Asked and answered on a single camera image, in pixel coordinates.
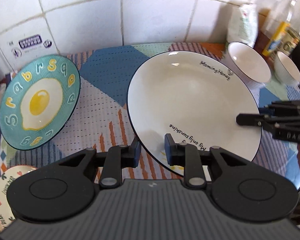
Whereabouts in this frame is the large white slogan plate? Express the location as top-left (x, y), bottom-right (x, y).
top-left (127, 51), bottom-right (262, 175)

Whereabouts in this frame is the teal fried egg plate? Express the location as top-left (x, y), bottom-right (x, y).
top-left (0, 55), bottom-right (81, 151)

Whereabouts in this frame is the small white heart plate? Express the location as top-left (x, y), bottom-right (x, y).
top-left (0, 165), bottom-right (37, 230)

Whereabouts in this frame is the colourful patchwork table mat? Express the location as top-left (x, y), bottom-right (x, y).
top-left (0, 42), bottom-right (300, 233)

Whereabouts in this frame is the white ribbed bowl near bottles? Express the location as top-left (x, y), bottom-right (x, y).
top-left (274, 51), bottom-right (300, 87)

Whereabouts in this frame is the white ribbed bowl near bag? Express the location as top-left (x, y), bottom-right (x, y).
top-left (224, 42), bottom-right (271, 89)

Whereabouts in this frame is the yellow cap vinegar bottle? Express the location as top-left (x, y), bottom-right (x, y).
top-left (278, 11), bottom-right (300, 56)

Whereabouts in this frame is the yellow label oil bottle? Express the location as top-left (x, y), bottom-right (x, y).
top-left (260, 0), bottom-right (297, 59)

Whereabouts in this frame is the white green plastic bag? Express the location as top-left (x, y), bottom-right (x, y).
top-left (226, 4), bottom-right (258, 48)

